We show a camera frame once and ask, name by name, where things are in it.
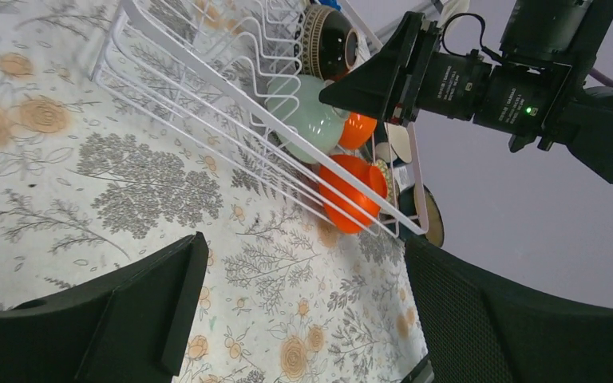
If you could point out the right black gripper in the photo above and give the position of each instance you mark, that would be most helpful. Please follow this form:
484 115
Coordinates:
410 74

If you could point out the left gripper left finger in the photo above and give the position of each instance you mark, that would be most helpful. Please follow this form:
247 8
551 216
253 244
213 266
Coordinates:
130 325

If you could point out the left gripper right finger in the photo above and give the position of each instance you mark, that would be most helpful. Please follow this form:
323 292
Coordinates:
481 327

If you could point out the dark blue glazed bowl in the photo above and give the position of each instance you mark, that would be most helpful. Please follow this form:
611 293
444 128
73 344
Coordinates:
411 202

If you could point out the teal and white bowl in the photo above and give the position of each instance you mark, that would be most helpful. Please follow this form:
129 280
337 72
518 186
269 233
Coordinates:
391 144

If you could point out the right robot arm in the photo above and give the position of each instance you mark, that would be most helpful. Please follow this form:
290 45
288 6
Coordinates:
532 87

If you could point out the orange bowl upper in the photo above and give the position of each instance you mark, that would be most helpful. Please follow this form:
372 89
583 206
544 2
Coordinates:
357 130

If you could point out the orange bowl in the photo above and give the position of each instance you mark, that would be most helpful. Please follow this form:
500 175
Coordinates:
357 130
370 175

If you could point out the black gold-rimmed bowl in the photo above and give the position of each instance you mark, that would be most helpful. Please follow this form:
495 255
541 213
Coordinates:
327 43

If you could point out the pale green bowl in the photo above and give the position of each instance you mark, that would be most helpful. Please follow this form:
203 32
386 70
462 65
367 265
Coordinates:
294 101

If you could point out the blue toy block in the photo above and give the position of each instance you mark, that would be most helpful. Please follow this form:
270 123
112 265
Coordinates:
331 3

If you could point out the orange bowl lower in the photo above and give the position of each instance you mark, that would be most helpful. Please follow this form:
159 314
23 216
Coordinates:
370 175

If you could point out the white wire dish rack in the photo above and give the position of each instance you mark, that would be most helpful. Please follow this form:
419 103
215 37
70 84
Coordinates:
202 68

